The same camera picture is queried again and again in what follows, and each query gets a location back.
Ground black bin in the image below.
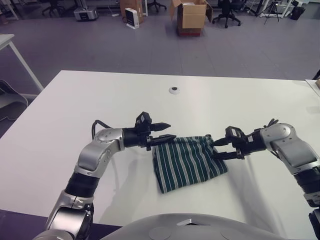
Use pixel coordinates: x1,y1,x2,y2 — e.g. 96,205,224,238
289,5,306,21

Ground open cardboard box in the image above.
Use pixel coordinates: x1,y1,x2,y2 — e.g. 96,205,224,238
169,0,214,38

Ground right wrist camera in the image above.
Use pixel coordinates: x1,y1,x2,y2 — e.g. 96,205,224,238
224,126,245,144

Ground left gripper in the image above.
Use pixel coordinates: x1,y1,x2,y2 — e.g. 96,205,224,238
123,122,177,152

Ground black tripod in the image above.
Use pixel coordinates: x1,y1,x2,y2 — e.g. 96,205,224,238
259,0,284,25

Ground white box-shaped device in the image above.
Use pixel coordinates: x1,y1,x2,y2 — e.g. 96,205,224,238
124,7,140,30

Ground black cable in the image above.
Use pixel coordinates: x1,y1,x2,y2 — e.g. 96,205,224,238
263,118,284,161
90,120,113,141

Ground green white striped T-shirt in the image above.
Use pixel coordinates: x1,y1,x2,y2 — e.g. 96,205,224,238
151,134,229,195

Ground brown cardboard box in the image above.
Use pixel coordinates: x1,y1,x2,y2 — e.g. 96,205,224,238
119,0,145,25

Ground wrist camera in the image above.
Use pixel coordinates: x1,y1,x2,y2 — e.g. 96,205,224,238
224,126,245,144
134,111,153,134

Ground grey chair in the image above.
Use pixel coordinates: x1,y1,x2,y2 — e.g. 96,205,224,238
0,79,29,123

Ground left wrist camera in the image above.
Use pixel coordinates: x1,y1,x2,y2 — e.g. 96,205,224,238
134,111,153,134

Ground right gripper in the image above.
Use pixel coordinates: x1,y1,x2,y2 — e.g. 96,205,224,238
211,128,267,161

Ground black office chair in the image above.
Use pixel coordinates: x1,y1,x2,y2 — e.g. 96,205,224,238
146,0,168,13
40,0,66,16
211,0,242,29

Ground silver appliance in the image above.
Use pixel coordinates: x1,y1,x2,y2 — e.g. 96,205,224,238
73,7,99,22

